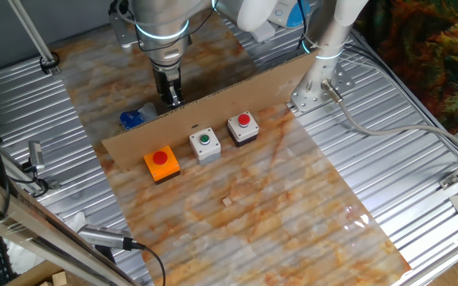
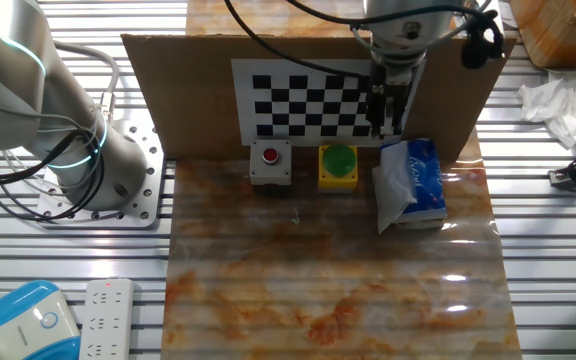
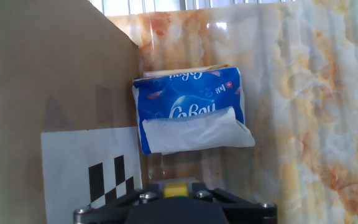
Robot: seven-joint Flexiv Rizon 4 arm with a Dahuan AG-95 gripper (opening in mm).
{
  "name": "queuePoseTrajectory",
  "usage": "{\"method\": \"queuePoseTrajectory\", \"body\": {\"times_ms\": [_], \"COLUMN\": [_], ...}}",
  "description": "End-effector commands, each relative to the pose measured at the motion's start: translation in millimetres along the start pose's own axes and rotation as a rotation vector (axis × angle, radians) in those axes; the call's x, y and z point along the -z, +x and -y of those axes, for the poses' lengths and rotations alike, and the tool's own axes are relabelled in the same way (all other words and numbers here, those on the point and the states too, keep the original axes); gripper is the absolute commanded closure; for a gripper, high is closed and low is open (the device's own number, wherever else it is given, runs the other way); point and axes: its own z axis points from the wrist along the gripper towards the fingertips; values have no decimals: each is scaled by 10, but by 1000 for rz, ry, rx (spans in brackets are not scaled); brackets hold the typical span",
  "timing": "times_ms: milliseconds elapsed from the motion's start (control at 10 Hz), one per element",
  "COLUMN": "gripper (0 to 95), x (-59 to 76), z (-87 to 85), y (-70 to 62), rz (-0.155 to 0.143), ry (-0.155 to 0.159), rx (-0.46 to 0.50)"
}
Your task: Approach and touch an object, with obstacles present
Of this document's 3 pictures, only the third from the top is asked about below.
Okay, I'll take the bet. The brown cardboard wall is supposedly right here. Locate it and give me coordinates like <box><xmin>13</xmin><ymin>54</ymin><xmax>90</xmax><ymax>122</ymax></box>
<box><xmin>0</xmin><ymin>0</ymin><xmax>141</xmax><ymax>224</ymax></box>

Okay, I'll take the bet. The yellow box green button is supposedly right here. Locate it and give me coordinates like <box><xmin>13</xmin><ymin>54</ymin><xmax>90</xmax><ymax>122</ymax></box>
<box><xmin>150</xmin><ymin>177</ymin><xmax>200</xmax><ymax>198</ymax></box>

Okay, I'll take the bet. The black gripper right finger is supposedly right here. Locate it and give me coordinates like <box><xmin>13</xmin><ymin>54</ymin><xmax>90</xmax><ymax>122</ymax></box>
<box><xmin>191</xmin><ymin>182</ymin><xmax>278</xmax><ymax>224</ymax></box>

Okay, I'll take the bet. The checkered marker paper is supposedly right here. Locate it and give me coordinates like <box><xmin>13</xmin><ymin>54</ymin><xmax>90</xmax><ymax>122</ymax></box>
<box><xmin>40</xmin><ymin>126</ymin><xmax>143</xmax><ymax>224</ymax></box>

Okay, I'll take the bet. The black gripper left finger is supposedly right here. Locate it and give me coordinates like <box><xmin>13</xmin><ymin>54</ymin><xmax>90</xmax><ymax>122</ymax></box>
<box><xmin>74</xmin><ymin>182</ymin><xmax>167</xmax><ymax>224</ymax></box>

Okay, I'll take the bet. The blue tissue pack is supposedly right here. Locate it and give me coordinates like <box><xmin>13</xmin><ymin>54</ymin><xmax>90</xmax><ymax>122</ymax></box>
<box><xmin>131</xmin><ymin>64</ymin><xmax>256</xmax><ymax>156</ymax></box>

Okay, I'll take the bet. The marble pattern mat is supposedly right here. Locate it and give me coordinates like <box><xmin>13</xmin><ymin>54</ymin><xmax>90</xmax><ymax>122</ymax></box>
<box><xmin>0</xmin><ymin>0</ymin><xmax>358</xmax><ymax>224</ymax></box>

